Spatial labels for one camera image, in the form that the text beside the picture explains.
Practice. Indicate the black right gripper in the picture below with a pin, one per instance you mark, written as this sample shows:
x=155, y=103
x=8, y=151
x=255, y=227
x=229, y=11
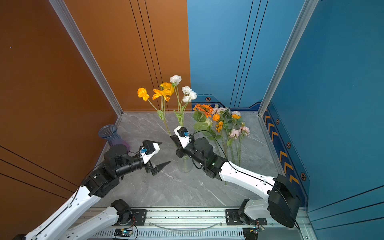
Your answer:
x=181, y=150

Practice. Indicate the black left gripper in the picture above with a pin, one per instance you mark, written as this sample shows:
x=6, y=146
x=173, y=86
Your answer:
x=149, y=167

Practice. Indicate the clear ribbed glass vase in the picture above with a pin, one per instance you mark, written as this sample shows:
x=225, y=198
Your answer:
x=185, y=164

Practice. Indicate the white ranunculus flower stem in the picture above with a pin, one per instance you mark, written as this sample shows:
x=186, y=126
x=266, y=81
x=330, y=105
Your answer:
x=184, y=97

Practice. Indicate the orange poppy flower stem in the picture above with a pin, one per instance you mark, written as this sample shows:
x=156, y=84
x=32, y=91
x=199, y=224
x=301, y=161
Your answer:
x=163, y=94

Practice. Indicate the orange gerbera flower stem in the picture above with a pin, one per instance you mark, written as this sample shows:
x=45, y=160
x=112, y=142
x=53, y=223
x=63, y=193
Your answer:
x=204, y=123

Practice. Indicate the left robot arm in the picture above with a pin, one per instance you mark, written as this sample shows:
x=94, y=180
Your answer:
x=96, y=185

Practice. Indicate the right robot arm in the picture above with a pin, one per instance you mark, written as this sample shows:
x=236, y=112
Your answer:
x=277, y=197

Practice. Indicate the purple glass vase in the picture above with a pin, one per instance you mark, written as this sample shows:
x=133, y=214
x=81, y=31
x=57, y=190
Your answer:
x=110, y=134

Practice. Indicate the pink rose flower stem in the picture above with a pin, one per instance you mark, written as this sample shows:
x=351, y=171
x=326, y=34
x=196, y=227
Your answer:
x=236, y=130

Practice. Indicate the green circuit board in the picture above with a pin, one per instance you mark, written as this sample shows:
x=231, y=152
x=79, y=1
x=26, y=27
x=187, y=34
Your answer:
x=123, y=233

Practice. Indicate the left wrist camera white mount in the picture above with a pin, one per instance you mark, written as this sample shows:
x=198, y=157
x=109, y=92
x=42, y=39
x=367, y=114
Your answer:
x=147, y=153

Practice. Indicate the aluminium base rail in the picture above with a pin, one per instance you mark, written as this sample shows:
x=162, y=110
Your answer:
x=206, y=223

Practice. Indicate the aluminium corner post left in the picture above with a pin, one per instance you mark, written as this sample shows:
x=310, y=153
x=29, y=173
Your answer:
x=75, y=34

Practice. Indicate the aluminium corner post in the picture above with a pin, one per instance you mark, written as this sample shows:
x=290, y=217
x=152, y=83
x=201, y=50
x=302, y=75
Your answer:
x=292, y=43
x=75, y=34

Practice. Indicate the aluminium corner post right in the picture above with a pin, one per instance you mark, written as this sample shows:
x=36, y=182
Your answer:
x=292, y=43

